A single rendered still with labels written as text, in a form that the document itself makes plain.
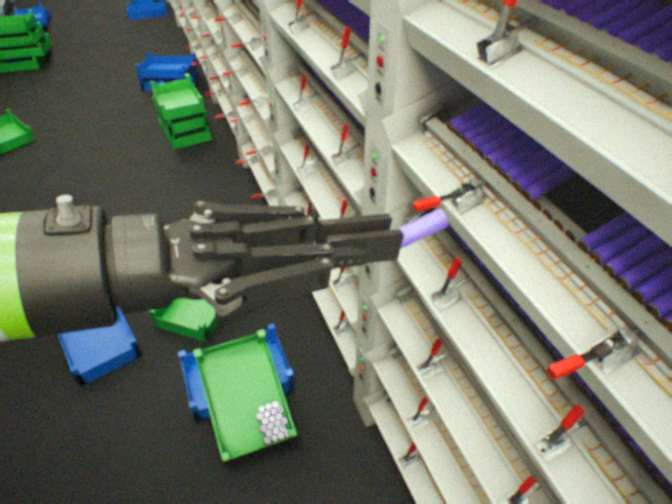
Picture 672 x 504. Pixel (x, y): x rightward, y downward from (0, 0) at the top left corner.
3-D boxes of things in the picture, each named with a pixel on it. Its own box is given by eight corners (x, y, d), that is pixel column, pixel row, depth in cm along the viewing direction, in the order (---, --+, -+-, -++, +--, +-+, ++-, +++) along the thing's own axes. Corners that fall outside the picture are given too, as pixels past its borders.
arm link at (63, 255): (52, 287, 43) (43, 370, 36) (20, 168, 36) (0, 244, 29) (125, 279, 45) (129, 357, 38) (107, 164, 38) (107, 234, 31)
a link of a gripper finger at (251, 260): (192, 240, 39) (193, 251, 38) (332, 235, 42) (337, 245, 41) (194, 279, 41) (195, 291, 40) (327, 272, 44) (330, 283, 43)
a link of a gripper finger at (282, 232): (193, 273, 42) (189, 262, 43) (316, 251, 46) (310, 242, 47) (191, 234, 39) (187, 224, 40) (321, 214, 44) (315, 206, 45)
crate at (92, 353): (55, 324, 168) (46, 308, 162) (113, 298, 176) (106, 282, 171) (80, 387, 150) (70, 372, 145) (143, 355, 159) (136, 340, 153)
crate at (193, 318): (207, 342, 163) (202, 327, 157) (154, 326, 167) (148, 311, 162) (247, 279, 183) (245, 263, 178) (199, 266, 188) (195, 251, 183)
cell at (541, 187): (575, 178, 63) (532, 204, 63) (565, 171, 64) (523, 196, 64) (575, 168, 61) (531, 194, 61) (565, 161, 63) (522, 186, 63)
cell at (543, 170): (564, 170, 64) (522, 195, 64) (555, 163, 65) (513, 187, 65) (564, 160, 63) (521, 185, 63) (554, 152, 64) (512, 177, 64)
